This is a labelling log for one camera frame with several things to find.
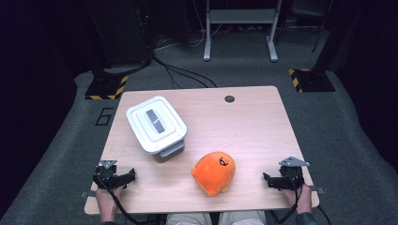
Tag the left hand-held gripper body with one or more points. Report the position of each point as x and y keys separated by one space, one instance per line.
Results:
x=106 y=175

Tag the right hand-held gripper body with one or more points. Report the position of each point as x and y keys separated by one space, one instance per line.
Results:
x=292 y=175

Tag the clear grey storage box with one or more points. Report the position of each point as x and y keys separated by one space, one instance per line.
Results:
x=170 y=153

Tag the orange plush toy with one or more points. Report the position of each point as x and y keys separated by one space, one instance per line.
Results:
x=214 y=173

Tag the person's left hand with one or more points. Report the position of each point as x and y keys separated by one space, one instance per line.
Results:
x=108 y=200

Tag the person's right hand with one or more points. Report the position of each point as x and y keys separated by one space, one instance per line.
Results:
x=301 y=200

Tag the person's legs beige trousers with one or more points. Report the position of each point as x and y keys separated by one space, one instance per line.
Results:
x=216 y=218

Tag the black stand yellow striped base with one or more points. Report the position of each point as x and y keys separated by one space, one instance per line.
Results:
x=106 y=86
x=313 y=80

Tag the dark cabinet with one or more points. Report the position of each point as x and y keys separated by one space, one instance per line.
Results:
x=122 y=31

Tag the white metal table frame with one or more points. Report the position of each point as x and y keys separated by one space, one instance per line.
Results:
x=239 y=18

